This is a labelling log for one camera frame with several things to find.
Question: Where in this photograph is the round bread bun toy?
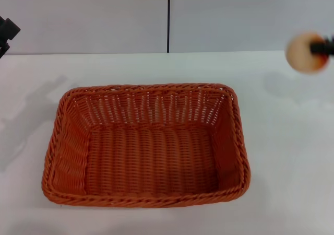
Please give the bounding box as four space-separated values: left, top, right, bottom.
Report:
285 31 331 75

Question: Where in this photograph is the orange woven plastic basket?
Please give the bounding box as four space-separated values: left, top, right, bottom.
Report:
42 83 253 208

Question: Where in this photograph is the black vertical wall strip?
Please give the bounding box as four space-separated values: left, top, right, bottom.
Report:
166 0 171 54

